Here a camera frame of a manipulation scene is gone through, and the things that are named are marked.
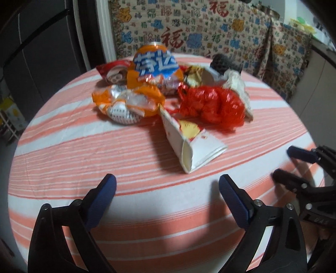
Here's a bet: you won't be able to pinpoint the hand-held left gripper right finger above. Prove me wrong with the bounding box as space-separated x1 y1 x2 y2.
219 174 307 273

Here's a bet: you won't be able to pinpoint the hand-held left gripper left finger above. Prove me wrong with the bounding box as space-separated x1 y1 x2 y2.
28 173 117 273

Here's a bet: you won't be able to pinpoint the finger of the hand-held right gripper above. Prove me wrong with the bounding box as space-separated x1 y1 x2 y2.
273 169 315 200
287 146 336 171

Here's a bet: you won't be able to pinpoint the crushed white paper cup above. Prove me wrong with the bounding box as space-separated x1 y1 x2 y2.
159 104 228 174

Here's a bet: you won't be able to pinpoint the crushed orange drink can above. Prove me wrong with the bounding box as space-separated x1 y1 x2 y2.
92 84 166 126

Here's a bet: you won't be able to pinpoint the black foam net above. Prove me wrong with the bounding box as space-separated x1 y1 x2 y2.
211 54 243 75

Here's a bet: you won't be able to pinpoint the orange soda can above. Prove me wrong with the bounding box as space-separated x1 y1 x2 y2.
127 42 184 88

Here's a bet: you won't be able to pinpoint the orange striped tablecloth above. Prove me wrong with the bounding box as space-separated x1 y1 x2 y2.
8 54 326 273

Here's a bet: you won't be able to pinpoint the crumpled white paper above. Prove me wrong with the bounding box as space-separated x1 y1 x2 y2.
224 71 255 122

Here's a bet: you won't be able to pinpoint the red plastic bag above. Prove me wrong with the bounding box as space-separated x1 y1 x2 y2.
177 84 246 132

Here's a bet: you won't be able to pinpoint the yellow box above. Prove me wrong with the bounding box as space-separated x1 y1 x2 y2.
0 97 24 132

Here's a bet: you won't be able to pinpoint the torn paper cup yellow print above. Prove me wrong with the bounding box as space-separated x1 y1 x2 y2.
184 64 229 87

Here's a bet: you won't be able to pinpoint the red snack wrapper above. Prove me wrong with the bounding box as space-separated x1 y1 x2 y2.
96 60 134 85

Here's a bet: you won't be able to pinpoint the green and yellow plastic items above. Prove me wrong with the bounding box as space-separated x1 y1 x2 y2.
289 17 315 33

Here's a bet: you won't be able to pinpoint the pink candy wrapper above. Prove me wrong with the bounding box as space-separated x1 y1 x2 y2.
157 77 184 95

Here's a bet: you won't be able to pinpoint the printed patterned cloth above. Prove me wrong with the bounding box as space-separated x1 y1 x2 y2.
109 0 313 103

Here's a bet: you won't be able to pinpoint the dark grey refrigerator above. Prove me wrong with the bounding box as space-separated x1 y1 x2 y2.
0 0 91 113

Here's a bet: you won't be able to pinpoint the white door frame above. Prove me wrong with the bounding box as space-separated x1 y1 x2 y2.
73 0 117 71

